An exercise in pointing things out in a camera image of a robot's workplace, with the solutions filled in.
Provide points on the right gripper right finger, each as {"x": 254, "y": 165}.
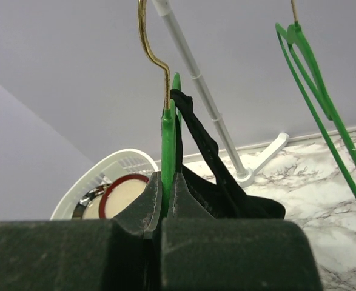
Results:
{"x": 199, "y": 252}

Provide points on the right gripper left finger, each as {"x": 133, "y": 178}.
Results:
{"x": 121, "y": 253}

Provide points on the black tank top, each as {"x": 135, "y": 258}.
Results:
{"x": 225, "y": 198}

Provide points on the green hanger with black top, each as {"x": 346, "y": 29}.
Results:
{"x": 168, "y": 120}

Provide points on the green hanger with striped top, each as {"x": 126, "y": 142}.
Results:
{"x": 304, "y": 67}

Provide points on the black rimmed plate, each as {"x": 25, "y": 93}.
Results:
{"x": 88, "y": 206}

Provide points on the red rimmed plate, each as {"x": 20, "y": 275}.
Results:
{"x": 121, "y": 194}

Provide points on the metal clothes rack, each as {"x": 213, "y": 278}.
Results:
{"x": 243, "y": 175}

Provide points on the white plastic dish basket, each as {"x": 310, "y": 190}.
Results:
{"x": 109, "y": 169}

